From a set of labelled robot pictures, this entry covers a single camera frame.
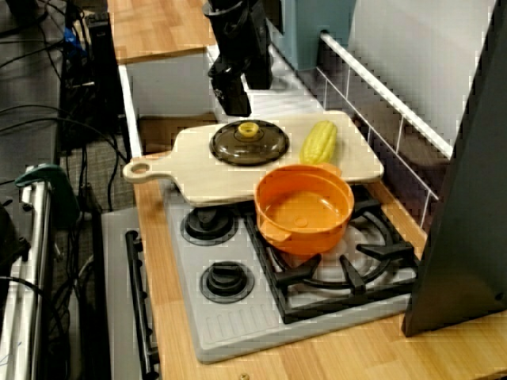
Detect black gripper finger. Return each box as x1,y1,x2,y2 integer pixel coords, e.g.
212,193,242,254
247,55,274,90
209,66,253,116

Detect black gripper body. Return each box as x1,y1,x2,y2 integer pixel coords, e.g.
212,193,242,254
205,11,274,74

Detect smoked lid with yellow knob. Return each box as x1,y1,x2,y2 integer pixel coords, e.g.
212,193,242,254
208,120,291,167

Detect yellow toy corn cob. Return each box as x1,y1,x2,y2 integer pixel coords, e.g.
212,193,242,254
299,120,338,166

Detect white toy sink basin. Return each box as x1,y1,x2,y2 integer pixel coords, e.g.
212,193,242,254
117,41,322,159

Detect teal box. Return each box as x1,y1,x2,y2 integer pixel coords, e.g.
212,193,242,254
269,0,357,72

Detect black stove knob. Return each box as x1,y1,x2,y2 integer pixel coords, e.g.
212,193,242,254
181,205,238,247
199,260,257,305

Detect orange toy pot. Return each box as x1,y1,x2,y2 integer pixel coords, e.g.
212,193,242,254
253,162,355,257

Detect green clamp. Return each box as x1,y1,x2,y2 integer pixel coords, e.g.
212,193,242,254
14,162,80,222

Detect black burner grate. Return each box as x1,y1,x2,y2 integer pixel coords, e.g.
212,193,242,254
244,193,421,325

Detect grey stove top plate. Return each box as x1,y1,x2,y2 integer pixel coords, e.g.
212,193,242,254
164,193,421,364

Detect black side panel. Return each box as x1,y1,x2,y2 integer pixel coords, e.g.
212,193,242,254
402,0,507,337

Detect beige cutting board with handle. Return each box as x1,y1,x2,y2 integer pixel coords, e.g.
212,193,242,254
121,109,386,209

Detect blue cable connector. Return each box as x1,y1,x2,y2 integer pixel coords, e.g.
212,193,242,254
63,25,86,59

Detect black cable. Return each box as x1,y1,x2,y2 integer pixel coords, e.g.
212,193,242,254
0,103,64,116
0,116,120,213
0,275,44,302

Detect black oven door handle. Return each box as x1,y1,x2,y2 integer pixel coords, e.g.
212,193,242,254
125,229,159,377

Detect black mount bracket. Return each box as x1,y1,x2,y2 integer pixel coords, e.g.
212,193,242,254
0,199,31,274

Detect aluminium frame rail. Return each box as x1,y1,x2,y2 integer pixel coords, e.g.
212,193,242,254
0,177,55,380

